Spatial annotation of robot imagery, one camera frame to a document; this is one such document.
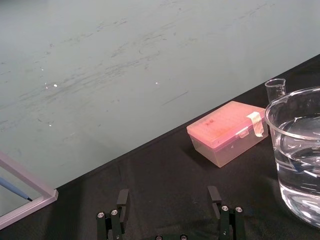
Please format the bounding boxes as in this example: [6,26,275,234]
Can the small glass beaker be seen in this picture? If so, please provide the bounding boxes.
[264,78,287,106]

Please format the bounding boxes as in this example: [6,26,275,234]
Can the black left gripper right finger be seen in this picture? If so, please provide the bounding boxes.
[207,185,247,240]

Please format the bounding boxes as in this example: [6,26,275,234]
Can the pink translucent plastic box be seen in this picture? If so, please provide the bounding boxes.
[186,100,270,169]

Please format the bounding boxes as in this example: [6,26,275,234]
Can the blue pipette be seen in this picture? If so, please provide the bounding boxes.
[0,176,33,202]

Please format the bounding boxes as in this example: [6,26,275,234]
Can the white framed rack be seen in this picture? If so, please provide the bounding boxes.
[0,150,60,224]

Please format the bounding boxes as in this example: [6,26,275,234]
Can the black table cloth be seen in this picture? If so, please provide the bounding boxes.
[0,53,320,240]

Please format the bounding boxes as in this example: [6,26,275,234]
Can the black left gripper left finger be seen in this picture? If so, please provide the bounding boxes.
[96,188,130,240]

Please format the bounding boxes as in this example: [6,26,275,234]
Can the large glass beaker with water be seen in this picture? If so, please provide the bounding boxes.
[264,86,320,229]

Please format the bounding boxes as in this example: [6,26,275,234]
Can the strip of beige tape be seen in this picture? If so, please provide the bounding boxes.
[246,111,265,138]

